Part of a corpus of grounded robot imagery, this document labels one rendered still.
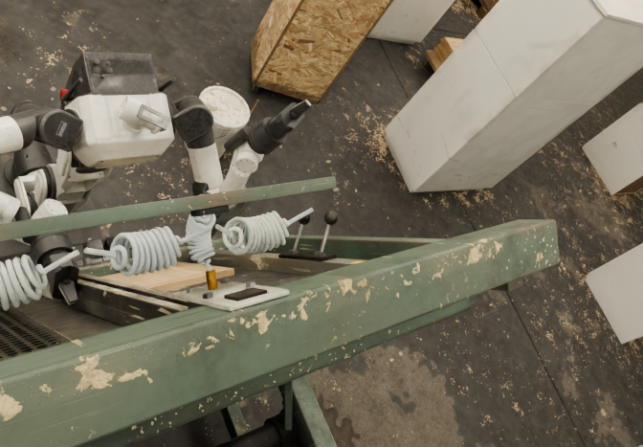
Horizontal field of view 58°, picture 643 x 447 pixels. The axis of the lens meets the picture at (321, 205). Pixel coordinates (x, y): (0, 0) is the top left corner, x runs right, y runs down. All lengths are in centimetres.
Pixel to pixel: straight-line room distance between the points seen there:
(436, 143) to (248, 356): 334
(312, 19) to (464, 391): 240
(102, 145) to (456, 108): 268
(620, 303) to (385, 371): 228
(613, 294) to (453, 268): 404
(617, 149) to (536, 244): 503
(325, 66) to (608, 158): 338
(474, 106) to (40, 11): 269
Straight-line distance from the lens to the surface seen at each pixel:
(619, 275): 505
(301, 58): 386
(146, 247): 87
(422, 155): 414
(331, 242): 183
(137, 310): 120
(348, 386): 327
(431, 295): 106
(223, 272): 170
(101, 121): 173
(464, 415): 370
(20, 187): 280
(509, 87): 371
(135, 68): 182
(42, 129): 166
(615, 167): 633
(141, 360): 76
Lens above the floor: 265
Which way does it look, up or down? 45 degrees down
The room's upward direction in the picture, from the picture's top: 42 degrees clockwise
